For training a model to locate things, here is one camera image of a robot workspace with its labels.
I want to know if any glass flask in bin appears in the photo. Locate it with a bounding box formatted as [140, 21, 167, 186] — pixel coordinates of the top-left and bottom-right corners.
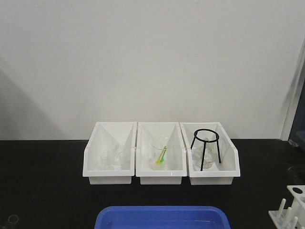
[192, 139, 216, 171]

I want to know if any clear beaker with spatulas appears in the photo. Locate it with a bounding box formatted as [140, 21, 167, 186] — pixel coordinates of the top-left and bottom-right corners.
[150, 136, 169, 171]

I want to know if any right white storage bin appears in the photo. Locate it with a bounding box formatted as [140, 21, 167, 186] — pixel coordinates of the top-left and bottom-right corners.
[180, 122, 241, 186]

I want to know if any white storage bin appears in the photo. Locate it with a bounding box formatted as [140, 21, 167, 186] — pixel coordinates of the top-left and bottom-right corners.
[180, 122, 241, 186]
[135, 122, 187, 185]
[82, 122, 137, 185]

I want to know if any middle white storage bin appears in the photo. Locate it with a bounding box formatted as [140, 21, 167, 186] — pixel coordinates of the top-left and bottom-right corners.
[135, 122, 187, 185]

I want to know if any white test tube rack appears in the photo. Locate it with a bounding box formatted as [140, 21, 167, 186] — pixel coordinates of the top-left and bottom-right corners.
[268, 185, 305, 229]

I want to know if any blue plastic tray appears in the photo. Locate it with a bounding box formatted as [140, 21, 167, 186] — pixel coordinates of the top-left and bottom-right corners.
[94, 206, 231, 229]

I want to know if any left white storage bin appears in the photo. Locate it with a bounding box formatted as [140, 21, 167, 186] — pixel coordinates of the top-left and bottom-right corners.
[82, 122, 137, 185]

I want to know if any black wire tripod stand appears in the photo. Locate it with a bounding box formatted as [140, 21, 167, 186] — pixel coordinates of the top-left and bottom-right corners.
[191, 128, 222, 171]

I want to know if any small glassware in bin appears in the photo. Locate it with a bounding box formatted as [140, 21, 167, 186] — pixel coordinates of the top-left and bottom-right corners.
[99, 144, 125, 170]

